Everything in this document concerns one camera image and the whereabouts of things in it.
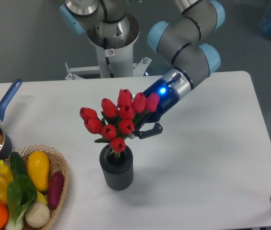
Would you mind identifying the purple eggplant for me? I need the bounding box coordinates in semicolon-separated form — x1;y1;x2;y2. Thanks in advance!
47;171;65;208

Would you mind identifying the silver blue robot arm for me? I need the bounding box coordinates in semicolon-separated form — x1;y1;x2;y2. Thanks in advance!
59;0;225;139

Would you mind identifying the green bok choy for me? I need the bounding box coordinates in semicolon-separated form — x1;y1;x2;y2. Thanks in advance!
5;174;36;230

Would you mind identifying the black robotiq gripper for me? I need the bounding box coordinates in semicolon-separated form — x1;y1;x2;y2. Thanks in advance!
129;80;179;139

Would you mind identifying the black cable on pedestal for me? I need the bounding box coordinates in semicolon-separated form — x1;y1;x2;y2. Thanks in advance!
103;37;114;78

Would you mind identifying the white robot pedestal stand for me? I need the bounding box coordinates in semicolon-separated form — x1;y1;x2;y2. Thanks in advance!
65;13;160;80

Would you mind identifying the yellow squash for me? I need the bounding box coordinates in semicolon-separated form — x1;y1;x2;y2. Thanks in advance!
27;151;50;193

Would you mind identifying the green cucumber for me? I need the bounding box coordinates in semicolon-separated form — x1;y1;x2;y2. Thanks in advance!
9;151;28;178

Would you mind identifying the beige garlic bulb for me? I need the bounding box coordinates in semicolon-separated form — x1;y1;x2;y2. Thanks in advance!
25;202;50;228

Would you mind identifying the red tulip bouquet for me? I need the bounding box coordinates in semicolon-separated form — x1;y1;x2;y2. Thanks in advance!
79;89;160;161

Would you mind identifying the dark grey ribbed vase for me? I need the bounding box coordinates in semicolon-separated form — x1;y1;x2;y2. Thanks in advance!
99;144;134;191

